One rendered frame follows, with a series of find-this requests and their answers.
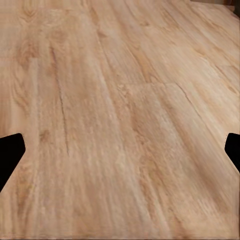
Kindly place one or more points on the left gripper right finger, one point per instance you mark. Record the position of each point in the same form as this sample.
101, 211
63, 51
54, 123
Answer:
232, 149

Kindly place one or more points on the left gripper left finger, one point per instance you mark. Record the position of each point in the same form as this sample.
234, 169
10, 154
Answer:
12, 148

